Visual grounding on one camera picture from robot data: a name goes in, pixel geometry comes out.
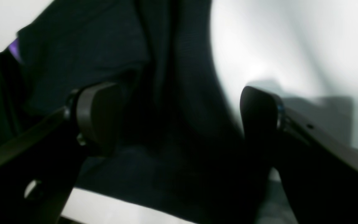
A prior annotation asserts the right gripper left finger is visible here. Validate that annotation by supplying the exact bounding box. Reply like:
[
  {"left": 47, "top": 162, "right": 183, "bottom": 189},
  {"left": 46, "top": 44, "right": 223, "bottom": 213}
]
[{"left": 0, "top": 82, "right": 123, "bottom": 224}]

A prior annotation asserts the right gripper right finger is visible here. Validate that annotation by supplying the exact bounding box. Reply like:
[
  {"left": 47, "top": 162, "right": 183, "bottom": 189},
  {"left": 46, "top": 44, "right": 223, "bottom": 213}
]
[{"left": 240, "top": 86, "right": 358, "bottom": 224}]

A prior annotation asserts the black T-shirt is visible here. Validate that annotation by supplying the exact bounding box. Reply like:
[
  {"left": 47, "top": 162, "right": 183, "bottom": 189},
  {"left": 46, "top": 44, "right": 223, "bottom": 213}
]
[{"left": 0, "top": 0, "right": 269, "bottom": 224}]

